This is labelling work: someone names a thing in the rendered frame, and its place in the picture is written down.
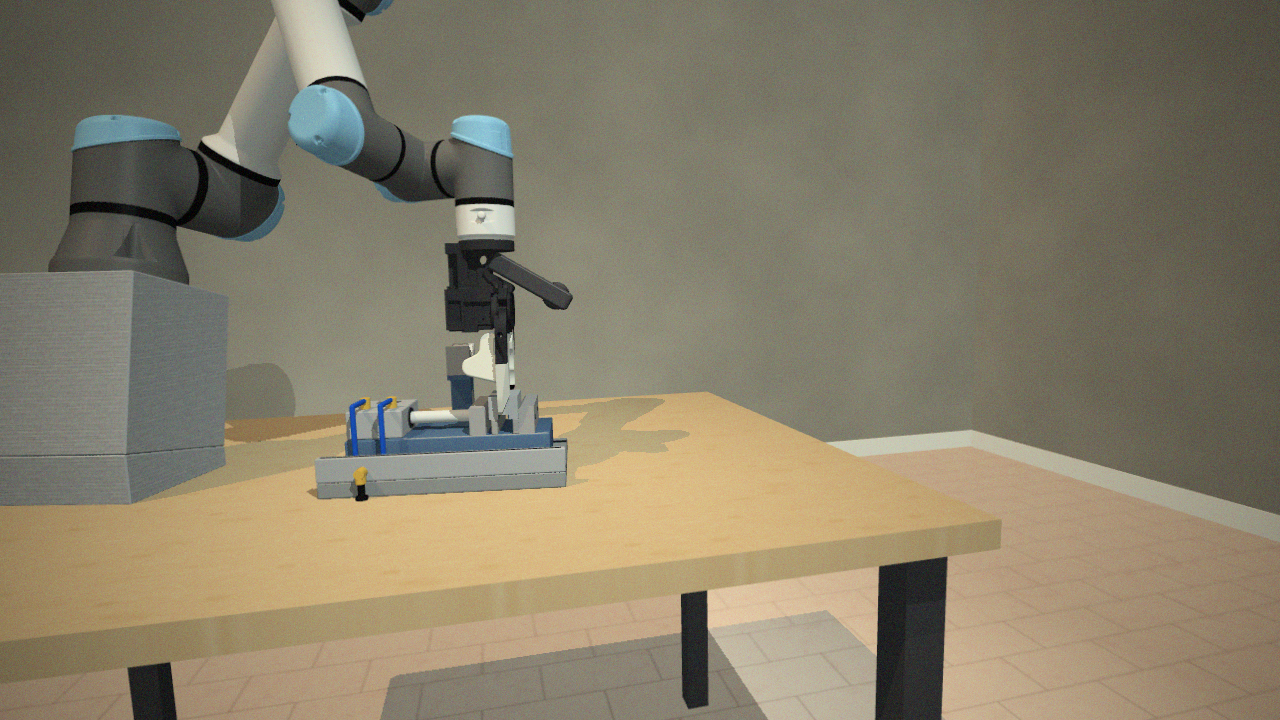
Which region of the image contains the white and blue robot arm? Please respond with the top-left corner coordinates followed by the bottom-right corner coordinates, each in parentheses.
top-left (47, 0), bottom-right (515, 284)

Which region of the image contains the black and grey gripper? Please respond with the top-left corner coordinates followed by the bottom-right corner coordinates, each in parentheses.
top-left (444, 240), bottom-right (515, 413)

